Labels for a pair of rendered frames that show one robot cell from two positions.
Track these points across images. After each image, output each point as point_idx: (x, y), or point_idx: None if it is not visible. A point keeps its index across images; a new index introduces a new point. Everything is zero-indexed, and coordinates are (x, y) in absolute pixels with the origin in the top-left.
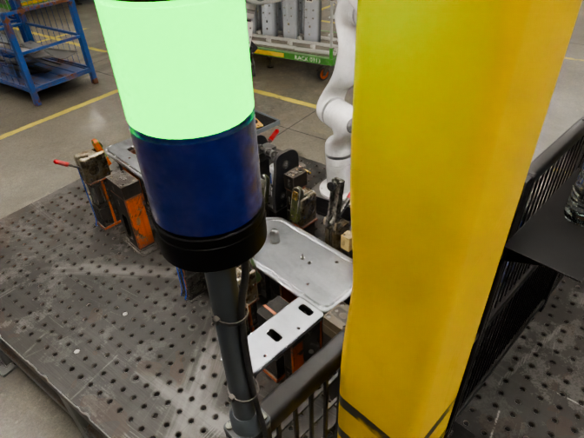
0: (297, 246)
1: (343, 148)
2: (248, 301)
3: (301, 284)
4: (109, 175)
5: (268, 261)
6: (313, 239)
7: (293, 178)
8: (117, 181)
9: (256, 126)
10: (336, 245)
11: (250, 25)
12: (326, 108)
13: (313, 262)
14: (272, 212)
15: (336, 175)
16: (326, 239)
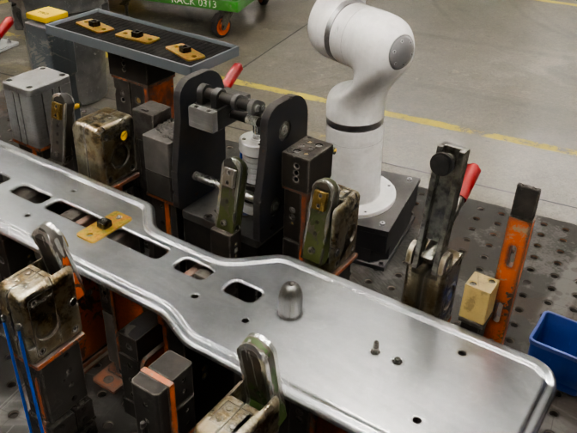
0: (350, 321)
1: (371, 106)
2: None
3: (400, 423)
4: None
5: (291, 366)
6: (382, 301)
7: (309, 161)
8: None
9: (191, 57)
10: (437, 311)
11: None
12: (336, 20)
13: (406, 360)
14: (248, 246)
15: (353, 167)
16: (407, 299)
